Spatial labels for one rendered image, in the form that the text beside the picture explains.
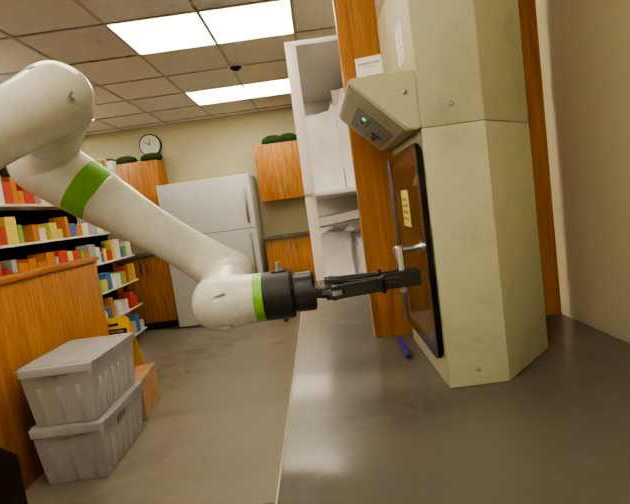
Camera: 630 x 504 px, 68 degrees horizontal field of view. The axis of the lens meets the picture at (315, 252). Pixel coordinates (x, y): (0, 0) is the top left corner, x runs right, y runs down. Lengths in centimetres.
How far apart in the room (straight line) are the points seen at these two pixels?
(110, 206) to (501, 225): 73
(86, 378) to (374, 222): 198
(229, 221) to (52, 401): 345
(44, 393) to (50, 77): 223
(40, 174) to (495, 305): 87
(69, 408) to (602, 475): 259
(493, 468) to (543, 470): 6
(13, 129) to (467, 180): 72
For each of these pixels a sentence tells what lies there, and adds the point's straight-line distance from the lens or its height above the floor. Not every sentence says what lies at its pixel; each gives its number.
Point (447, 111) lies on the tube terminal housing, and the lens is 87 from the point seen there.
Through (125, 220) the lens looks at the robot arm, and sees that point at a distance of 98.
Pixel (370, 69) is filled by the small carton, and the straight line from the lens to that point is 96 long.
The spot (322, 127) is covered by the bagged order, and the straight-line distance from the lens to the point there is 225.
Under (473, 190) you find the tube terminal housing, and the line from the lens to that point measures 87.
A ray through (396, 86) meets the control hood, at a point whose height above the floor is 149.
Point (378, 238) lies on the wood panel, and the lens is 121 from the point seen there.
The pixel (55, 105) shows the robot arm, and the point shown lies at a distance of 88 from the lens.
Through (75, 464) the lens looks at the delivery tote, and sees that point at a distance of 303.
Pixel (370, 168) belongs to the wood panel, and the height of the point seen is 138.
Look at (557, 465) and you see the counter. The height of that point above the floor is 94.
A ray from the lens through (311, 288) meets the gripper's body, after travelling 85.
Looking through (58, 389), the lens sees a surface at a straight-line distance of 288.
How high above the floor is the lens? 130
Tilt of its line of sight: 6 degrees down
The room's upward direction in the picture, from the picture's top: 8 degrees counter-clockwise
